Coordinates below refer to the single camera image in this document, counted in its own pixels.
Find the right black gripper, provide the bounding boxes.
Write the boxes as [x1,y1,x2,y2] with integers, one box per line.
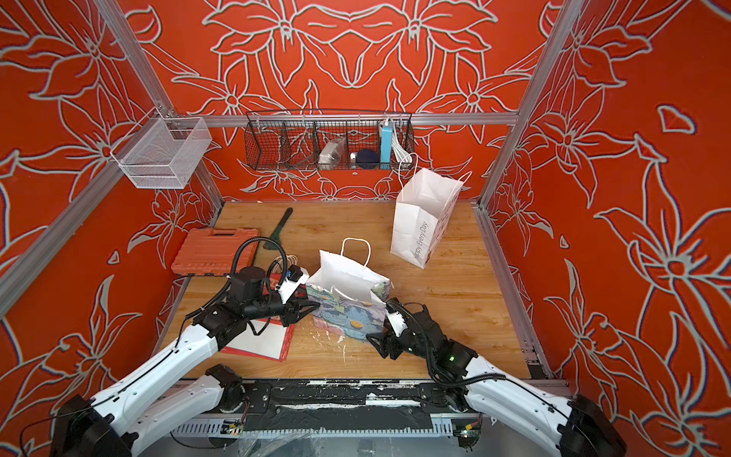
[364,320,437,365]

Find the floral patterned paper bag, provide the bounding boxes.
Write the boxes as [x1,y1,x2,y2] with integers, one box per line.
[306,251,391,341]

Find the red RICH paper bag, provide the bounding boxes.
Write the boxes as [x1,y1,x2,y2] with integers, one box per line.
[222,319,295,362]

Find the white paper bag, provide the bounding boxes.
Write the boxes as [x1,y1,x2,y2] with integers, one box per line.
[390,169,472,268]

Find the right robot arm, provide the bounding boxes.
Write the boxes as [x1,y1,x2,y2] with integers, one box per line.
[367,299,627,456]

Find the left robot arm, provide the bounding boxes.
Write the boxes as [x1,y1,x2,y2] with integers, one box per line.
[49,237,318,456]

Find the dark green scraper tool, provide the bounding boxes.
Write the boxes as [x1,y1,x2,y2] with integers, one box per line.
[264,208,293,251]

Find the orange plastic tool case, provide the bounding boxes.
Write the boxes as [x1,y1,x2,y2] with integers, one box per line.
[171,228,260,276]

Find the silver pouch in basket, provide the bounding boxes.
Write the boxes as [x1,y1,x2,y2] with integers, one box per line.
[318,137,346,171]

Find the dark blue round object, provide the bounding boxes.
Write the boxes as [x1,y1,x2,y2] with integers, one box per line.
[355,149,380,169]

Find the light blue box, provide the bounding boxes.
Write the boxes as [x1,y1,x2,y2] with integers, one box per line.
[379,117,393,169]

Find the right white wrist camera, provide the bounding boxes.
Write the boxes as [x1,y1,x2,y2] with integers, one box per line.
[385,307,407,338]

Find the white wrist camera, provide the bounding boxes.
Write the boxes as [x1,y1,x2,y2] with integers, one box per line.
[385,307,407,338]
[276,265,310,303]

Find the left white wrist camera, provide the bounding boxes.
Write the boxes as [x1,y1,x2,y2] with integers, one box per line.
[276,265,310,303]

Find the black wire wall basket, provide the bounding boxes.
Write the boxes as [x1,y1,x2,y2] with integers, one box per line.
[244,110,417,171]

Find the white cable bundle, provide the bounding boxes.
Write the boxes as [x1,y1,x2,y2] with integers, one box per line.
[392,133,418,171]

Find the white wire mesh basket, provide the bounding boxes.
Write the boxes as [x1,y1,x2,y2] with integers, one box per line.
[110,107,212,190]

